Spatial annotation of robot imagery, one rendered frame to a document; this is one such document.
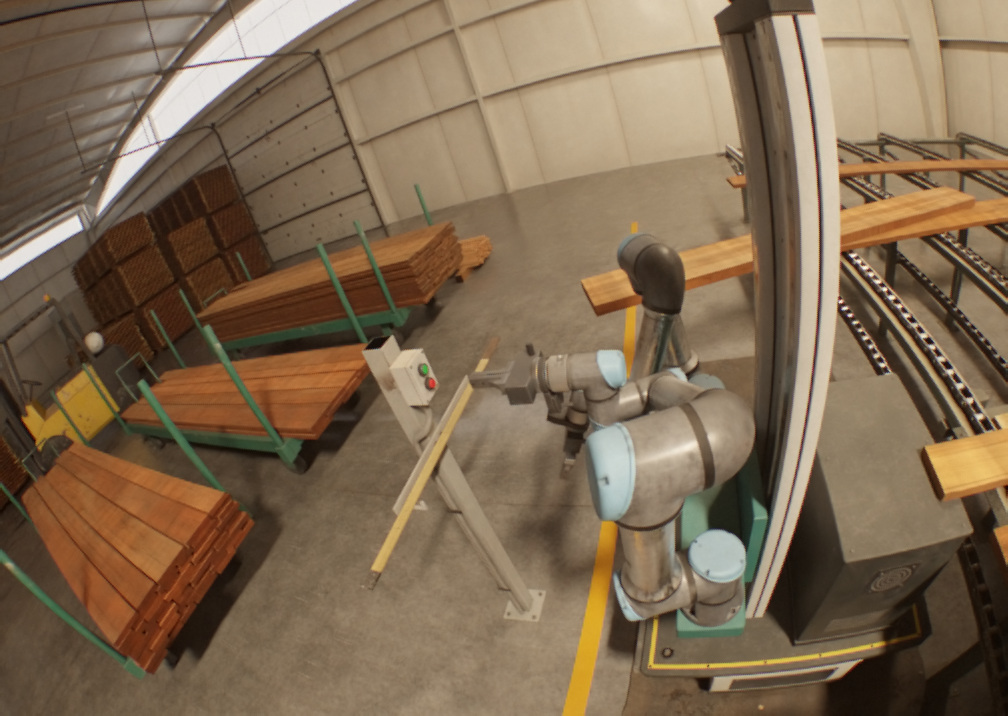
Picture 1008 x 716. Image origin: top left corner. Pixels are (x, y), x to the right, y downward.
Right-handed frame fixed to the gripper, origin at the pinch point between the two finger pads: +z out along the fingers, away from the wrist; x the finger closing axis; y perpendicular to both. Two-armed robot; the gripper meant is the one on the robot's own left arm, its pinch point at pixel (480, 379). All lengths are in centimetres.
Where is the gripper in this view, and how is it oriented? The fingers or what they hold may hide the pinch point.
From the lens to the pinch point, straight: 97.6
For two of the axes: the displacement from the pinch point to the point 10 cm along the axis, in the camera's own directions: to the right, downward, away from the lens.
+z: -9.2, 1.1, 3.8
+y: -2.9, -8.4, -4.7
